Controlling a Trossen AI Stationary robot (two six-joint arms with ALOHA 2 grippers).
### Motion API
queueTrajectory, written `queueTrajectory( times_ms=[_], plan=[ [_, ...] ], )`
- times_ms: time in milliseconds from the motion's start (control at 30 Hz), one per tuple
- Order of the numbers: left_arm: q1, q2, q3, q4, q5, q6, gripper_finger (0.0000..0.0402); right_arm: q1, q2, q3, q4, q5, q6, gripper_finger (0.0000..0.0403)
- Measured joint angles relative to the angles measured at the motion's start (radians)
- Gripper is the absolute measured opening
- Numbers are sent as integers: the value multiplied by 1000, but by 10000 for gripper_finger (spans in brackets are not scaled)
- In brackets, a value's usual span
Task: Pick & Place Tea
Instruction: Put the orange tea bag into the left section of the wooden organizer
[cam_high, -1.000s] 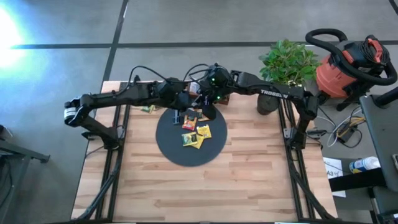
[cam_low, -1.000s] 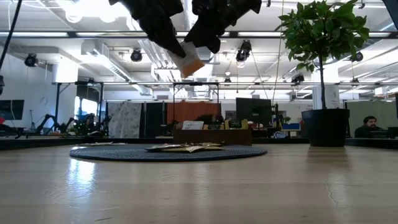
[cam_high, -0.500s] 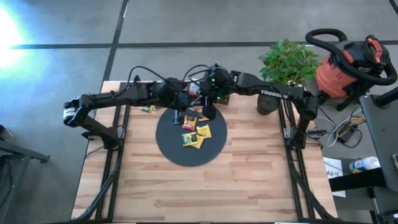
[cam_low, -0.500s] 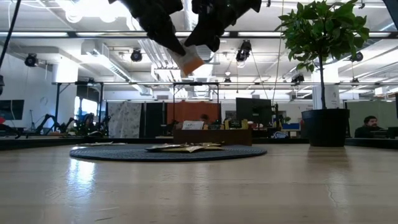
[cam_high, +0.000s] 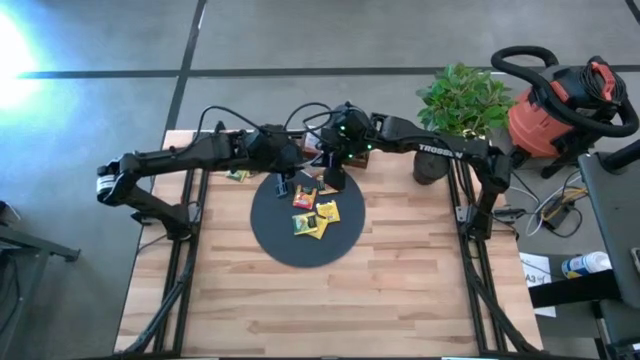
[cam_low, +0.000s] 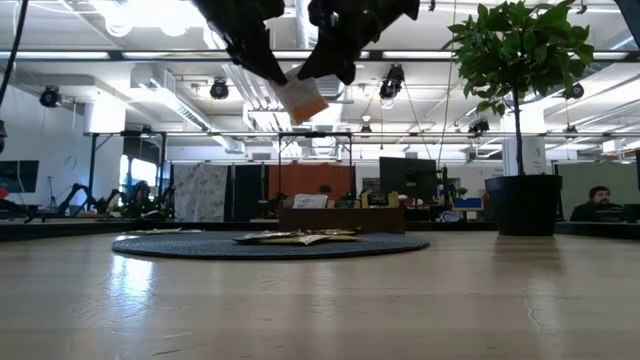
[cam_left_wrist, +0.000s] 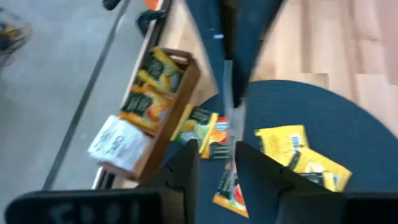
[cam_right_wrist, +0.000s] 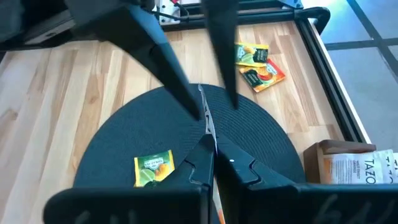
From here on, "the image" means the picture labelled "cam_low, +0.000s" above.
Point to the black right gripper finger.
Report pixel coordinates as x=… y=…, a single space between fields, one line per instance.
x=347 y=65
x=322 y=60

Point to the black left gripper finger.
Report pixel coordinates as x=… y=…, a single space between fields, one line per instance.
x=250 y=57
x=270 y=57

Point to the orange white tea packet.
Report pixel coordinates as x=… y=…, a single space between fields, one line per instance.
x=302 y=102

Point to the black background robot arm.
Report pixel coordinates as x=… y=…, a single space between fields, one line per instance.
x=75 y=195

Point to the wooden tea organizer box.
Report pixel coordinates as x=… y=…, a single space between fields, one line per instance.
x=345 y=222

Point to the black ceiling spotlight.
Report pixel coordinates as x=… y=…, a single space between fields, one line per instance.
x=574 y=91
x=391 y=82
x=219 y=89
x=50 y=96

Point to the orange partition panel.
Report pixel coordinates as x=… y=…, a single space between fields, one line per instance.
x=310 y=180

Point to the black background monitor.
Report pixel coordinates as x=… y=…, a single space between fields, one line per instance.
x=407 y=175

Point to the person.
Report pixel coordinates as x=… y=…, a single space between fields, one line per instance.
x=597 y=210
x=325 y=190

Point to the floral curtain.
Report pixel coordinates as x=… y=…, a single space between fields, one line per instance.
x=200 y=192

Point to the round dark woven placemat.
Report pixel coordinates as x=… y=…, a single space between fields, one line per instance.
x=200 y=248

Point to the white sign pillar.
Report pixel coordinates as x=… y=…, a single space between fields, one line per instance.
x=532 y=155

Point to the green plant in black pot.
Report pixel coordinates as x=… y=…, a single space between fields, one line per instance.
x=522 y=205

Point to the grey partition panel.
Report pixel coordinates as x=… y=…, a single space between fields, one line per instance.
x=620 y=180

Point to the black wall screen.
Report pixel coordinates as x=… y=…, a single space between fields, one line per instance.
x=20 y=175

